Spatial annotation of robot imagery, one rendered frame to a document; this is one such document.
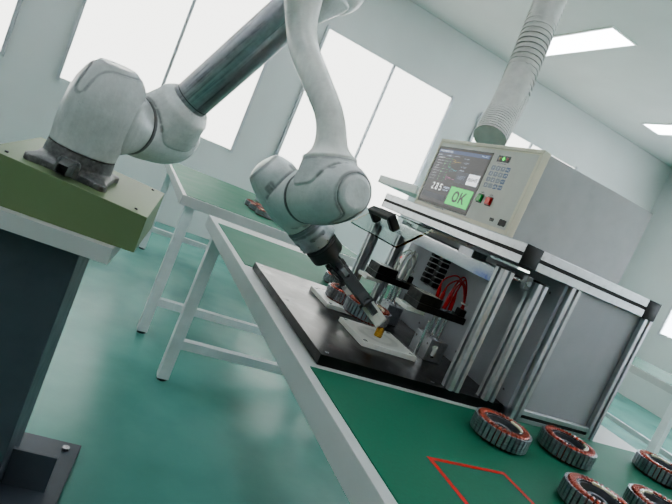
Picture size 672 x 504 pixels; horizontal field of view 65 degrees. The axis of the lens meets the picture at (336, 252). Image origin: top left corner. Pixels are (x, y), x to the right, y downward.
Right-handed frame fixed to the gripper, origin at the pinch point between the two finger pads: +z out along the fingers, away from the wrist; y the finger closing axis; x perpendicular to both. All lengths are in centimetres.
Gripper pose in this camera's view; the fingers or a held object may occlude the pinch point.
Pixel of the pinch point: (366, 308)
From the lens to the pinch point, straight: 123.6
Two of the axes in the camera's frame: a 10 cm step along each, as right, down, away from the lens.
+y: 3.3, 2.5, -9.1
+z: 5.3, 7.5, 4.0
